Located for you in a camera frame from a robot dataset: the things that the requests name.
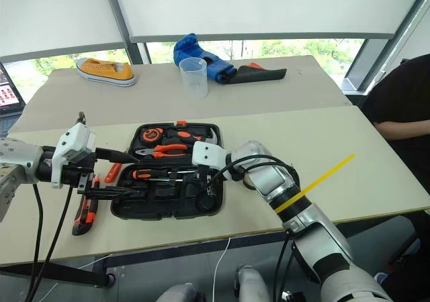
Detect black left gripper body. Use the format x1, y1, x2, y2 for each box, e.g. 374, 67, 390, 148
61, 153, 98, 196

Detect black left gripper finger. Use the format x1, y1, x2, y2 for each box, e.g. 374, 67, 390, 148
95, 147, 140, 165
77, 185, 146, 201

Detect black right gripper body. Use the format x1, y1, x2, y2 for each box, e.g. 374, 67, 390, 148
196, 163, 224, 196

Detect black plastic tool case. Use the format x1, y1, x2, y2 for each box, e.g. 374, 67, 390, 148
110, 119, 226, 220

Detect slim orange tool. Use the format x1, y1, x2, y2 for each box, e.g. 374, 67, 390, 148
104, 162, 124, 184

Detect black orange utility knife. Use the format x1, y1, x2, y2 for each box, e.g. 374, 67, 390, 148
71, 177, 102, 237

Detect orange black tape measure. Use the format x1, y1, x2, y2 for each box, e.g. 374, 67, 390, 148
140, 127, 166, 146

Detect yellow canvas sneaker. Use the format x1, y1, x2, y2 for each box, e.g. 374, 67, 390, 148
76, 57, 136, 88

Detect clear plastic measuring cup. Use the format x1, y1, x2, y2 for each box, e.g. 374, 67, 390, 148
178, 57, 210, 99

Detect laptop screen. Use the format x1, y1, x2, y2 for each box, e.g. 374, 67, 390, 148
0, 61, 28, 117

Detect yellow zip tie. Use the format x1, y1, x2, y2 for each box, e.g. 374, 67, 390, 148
274, 153, 357, 215

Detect grey rounded robot shape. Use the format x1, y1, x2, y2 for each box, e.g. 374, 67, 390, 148
155, 283, 203, 302
234, 264, 271, 302

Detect blue boxing glove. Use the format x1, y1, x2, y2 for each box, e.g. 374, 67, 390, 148
173, 32, 237, 85

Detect white roller blind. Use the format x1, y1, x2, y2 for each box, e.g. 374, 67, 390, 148
110, 0, 428, 44
0, 0, 128, 58

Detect person in black shirt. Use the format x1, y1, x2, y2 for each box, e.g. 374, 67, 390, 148
361, 53, 430, 302

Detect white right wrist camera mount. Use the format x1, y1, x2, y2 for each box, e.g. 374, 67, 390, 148
191, 140, 233, 169

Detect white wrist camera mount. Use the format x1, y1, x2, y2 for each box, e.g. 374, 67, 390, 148
191, 140, 233, 169
51, 123, 99, 189

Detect orange black handled screwdriver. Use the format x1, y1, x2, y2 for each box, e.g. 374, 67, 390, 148
131, 168, 200, 183

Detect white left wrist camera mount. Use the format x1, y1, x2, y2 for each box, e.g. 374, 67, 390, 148
51, 123, 99, 189

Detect orange black handled hammer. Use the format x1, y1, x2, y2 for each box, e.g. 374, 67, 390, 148
165, 128, 220, 147

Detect orange handled pliers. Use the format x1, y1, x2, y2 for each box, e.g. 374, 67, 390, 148
134, 142, 189, 159

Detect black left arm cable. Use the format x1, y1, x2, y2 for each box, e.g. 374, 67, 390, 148
26, 183, 45, 302
30, 186, 74, 302

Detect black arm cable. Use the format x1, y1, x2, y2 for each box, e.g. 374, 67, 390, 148
208, 154, 302, 302
26, 183, 45, 302
30, 186, 74, 302

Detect thin white cable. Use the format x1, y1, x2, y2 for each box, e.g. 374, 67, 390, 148
36, 253, 114, 302
214, 237, 232, 302

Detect black table frame leg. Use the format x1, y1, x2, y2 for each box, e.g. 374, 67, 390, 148
0, 257, 118, 289

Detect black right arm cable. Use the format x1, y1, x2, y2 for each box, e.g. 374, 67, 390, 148
208, 154, 302, 302

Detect grey window frame post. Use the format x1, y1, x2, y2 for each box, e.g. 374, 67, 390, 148
101, 0, 153, 65
340, 0, 430, 92

